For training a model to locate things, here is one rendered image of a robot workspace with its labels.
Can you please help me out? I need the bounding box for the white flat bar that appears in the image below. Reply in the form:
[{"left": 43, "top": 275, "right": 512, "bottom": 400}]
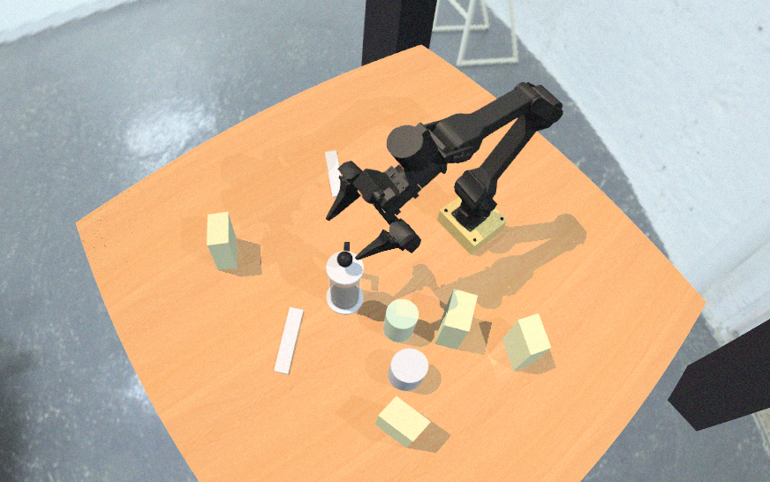
[
  {"left": 274, "top": 307, "right": 303, "bottom": 374},
  {"left": 324, "top": 150, "right": 341, "bottom": 198}
]

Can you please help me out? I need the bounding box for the glass french press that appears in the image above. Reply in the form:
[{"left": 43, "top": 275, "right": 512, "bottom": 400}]
[{"left": 326, "top": 242, "right": 364, "bottom": 314}]

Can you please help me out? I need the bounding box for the white cylinder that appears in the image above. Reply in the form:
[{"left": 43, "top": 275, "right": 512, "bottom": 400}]
[{"left": 388, "top": 348, "right": 428, "bottom": 391}]

